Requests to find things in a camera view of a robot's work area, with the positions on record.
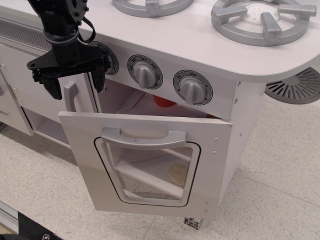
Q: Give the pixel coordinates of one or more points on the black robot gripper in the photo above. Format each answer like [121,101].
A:
[67,60]

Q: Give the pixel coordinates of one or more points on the grey oven door handle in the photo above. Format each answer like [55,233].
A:
[113,136]

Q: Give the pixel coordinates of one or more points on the white toy oven door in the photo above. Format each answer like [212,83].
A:
[136,181]

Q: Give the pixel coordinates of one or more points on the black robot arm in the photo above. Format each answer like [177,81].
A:
[61,20]

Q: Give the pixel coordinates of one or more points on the grey left stove knob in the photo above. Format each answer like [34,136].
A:
[114,65]

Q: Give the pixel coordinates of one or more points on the grey stove knob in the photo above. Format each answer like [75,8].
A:
[114,65]
[145,72]
[192,87]

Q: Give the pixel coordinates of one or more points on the white cupboard door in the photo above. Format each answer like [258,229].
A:
[40,107]

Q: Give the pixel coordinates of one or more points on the grey middle stove knob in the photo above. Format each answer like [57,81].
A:
[145,72]

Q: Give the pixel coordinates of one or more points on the grey left burner grate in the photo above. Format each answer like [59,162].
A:
[151,8]

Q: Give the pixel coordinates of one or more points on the grey burner grate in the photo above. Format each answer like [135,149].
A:
[256,23]
[151,8]

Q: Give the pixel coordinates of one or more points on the white toy kitchen cabinet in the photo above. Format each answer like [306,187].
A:
[238,73]

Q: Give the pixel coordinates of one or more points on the grey right stove knob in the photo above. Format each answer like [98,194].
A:
[192,87]

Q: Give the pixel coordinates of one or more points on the orange toy chicken drumstick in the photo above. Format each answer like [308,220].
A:
[209,116]

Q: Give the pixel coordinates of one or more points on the beige toy bread piece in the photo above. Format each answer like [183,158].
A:
[178,174]

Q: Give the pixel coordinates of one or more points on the black mounting plate with screw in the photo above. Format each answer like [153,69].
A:
[32,230]

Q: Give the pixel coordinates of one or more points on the grey right burner grate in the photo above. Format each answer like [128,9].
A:
[256,23]

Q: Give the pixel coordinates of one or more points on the grey slotted round disc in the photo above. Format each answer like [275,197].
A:
[301,88]

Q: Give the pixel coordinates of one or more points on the grey cupboard door handle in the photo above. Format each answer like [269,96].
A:
[70,92]

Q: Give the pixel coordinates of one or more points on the aluminium frame rail corner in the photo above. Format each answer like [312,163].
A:
[9,218]

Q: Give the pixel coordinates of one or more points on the aluminium extrusion rail under oven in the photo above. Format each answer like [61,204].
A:
[195,223]

